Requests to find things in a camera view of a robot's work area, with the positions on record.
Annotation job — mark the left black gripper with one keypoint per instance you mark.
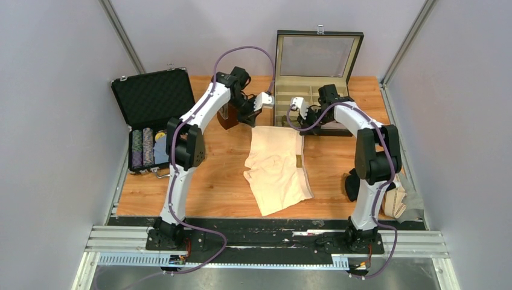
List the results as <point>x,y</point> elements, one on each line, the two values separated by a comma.
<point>250,118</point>

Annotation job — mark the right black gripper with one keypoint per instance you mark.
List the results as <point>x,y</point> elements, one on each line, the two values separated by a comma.
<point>306,122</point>

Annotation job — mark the olive green white underwear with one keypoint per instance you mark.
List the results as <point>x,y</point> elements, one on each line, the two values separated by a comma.
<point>284,121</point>

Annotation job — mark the beige underwear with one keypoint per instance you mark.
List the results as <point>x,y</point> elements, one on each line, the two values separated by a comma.
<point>276,173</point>

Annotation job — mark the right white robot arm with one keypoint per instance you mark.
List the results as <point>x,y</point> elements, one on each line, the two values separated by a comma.
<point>377,156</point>

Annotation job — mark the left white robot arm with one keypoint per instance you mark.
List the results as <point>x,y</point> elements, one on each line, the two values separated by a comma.
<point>185,145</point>

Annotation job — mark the black underwear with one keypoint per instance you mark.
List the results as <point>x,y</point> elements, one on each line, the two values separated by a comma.
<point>351,185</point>

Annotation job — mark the tan striped waistband underwear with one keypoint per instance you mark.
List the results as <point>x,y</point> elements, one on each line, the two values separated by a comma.
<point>393,205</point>

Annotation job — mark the wooden metronome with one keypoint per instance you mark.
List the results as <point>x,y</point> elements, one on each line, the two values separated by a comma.
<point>227,116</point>

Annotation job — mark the black compartment display box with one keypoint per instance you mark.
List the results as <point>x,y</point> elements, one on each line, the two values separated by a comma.
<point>308,60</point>

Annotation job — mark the yellow dealer chip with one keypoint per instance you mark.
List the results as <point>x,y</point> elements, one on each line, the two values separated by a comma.
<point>159,135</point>

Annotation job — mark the blue playing cards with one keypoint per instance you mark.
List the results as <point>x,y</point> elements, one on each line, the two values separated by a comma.
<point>159,151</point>

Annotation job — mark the black poker chip case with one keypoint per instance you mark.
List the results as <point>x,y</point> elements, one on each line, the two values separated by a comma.
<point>150,100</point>

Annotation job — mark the purple grey chip stack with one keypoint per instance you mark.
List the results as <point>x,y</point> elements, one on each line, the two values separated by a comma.
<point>147,147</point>

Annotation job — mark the green purple chip stack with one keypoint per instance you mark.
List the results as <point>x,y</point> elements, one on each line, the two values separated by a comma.
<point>137,149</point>

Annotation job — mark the grey cloth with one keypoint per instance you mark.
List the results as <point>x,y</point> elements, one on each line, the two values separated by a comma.
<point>411,203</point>

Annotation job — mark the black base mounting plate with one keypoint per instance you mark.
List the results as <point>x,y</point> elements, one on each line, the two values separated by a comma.
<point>267,241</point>

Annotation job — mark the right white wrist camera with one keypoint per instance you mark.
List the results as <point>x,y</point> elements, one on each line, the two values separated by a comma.
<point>298,104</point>

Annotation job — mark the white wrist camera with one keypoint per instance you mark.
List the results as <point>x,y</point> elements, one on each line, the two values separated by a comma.
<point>298,104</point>
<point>264,100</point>

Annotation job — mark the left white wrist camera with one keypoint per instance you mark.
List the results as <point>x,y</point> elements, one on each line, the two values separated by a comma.
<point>264,100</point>

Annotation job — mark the aluminium frame rail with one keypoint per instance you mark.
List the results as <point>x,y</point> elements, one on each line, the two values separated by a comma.
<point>118,246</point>

